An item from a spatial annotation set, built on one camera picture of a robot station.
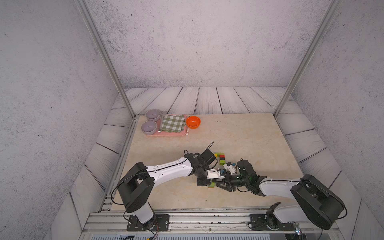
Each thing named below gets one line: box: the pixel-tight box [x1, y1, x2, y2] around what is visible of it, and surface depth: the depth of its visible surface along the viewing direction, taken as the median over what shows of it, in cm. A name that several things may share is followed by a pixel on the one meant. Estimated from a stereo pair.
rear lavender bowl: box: [145, 108, 161, 122], surface depth 117 cm
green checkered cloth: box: [161, 114, 186, 133], surface depth 117 cm
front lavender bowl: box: [141, 120, 158, 135], surface depth 110 cm
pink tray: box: [152, 114, 188, 136], surface depth 113 cm
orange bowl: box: [186, 116, 201, 130], surface depth 114 cm
